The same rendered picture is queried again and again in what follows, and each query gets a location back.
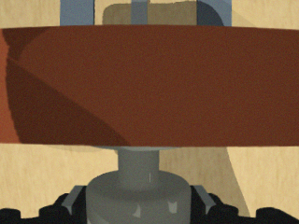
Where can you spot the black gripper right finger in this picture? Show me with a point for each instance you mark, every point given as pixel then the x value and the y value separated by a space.
pixel 214 211

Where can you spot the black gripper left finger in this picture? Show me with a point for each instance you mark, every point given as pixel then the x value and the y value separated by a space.
pixel 57 213

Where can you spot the grey door knob with square spindle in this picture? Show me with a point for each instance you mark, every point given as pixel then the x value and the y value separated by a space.
pixel 138 192

